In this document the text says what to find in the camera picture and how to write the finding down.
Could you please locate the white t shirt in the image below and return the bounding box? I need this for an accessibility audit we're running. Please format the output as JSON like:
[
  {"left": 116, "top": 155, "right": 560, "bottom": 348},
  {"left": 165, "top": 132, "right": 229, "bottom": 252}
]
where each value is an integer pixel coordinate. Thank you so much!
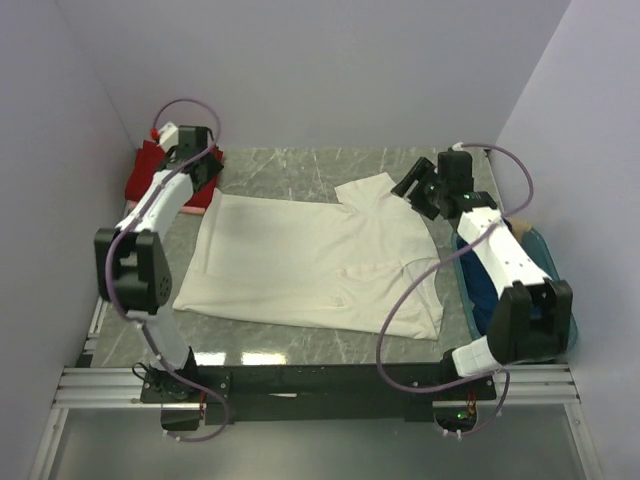
[{"left": 173, "top": 173, "right": 444, "bottom": 340}]

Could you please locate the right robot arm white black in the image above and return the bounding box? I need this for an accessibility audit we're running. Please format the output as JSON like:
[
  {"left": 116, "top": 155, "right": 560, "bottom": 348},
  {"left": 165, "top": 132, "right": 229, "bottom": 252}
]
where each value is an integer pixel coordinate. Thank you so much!
[{"left": 391, "top": 144, "right": 573, "bottom": 382}]

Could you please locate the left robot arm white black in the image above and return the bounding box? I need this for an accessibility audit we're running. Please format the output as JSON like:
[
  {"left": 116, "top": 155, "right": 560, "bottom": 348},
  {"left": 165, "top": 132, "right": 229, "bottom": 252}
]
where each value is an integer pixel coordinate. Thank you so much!
[{"left": 94, "top": 122, "right": 223, "bottom": 401}]

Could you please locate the folded red t shirt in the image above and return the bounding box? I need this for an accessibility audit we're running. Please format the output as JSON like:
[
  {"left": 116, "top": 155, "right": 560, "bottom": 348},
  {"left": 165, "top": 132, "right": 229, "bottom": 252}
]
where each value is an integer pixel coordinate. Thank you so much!
[{"left": 124, "top": 140, "right": 219, "bottom": 209}]

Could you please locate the beige t shirt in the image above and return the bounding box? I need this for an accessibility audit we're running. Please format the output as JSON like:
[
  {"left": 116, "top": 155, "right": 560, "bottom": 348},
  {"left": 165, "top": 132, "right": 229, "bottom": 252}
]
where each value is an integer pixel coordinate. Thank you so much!
[{"left": 509, "top": 218, "right": 533, "bottom": 244}]

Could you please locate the folded pink t shirt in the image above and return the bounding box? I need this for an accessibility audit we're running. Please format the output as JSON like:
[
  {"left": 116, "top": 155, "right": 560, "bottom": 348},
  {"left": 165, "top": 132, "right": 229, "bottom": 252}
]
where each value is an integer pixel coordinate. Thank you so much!
[{"left": 125, "top": 201, "right": 206, "bottom": 215}]

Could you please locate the teal plastic basket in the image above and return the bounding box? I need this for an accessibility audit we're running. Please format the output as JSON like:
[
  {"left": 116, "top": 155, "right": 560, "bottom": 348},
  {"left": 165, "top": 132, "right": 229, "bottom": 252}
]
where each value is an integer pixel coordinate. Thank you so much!
[{"left": 453, "top": 228, "right": 560, "bottom": 340}]

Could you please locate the blue t shirt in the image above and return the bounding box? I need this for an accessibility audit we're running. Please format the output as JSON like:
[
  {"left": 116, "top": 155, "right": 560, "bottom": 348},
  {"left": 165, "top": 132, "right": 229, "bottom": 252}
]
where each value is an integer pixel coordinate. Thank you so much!
[{"left": 458, "top": 251, "right": 498, "bottom": 336}]

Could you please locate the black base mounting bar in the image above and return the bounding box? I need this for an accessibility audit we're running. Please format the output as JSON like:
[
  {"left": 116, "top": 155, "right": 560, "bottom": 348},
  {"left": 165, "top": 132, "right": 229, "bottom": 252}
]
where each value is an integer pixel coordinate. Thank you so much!
[{"left": 140, "top": 363, "right": 497, "bottom": 431}]

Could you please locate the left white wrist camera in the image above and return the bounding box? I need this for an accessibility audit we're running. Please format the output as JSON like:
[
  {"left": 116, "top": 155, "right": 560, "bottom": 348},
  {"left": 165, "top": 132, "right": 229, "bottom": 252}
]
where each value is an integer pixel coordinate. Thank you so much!
[{"left": 150, "top": 122, "right": 179, "bottom": 151}]

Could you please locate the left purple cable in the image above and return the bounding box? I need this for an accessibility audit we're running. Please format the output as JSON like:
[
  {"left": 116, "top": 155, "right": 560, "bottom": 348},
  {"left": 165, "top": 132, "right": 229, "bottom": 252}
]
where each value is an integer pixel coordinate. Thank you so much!
[{"left": 107, "top": 98, "right": 231, "bottom": 445}]

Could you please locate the purple cable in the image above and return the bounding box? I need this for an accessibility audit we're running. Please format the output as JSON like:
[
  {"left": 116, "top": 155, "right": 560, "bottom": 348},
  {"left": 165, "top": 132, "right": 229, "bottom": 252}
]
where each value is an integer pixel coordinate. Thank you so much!
[
  {"left": 107, "top": 98, "right": 231, "bottom": 445},
  {"left": 374, "top": 142, "right": 537, "bottom": 444}
]

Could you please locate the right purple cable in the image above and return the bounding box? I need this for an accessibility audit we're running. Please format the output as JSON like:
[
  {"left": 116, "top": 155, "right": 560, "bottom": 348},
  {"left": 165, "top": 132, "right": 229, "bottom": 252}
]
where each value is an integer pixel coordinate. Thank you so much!
[{"left": 374, "top": 142, "right": 537, "bottom": 444}]

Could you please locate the aluminium frame rail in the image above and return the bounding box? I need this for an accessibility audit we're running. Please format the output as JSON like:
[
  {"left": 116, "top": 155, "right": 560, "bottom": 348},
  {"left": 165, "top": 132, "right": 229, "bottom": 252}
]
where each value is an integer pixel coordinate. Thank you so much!
[{"left": 52, "top": 364, "right": 581, "bottom": 409}]

